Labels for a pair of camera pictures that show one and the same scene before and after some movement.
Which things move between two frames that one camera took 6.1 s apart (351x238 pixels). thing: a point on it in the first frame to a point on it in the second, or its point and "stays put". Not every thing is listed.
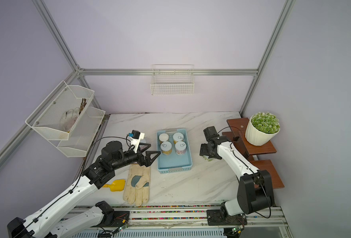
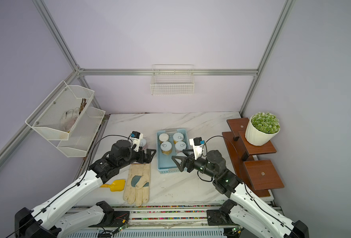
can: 177,137 stays put
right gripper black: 204,151 to 191,158
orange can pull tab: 166,148 stays put
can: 180,148 stays put
